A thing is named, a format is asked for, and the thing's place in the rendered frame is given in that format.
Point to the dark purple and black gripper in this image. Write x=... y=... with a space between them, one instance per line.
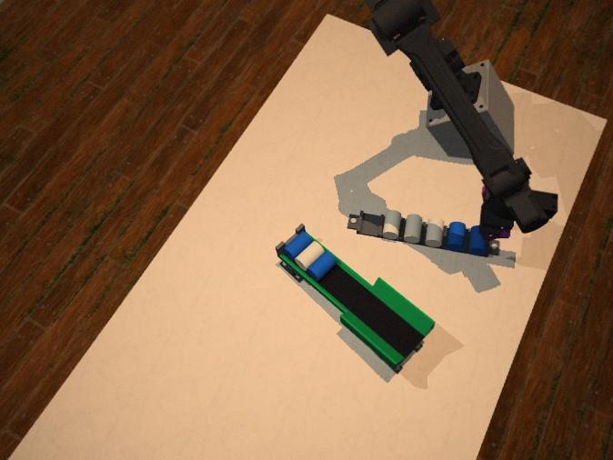
x=492 y=225

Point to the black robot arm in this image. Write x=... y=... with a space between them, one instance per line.
x=431 y=59

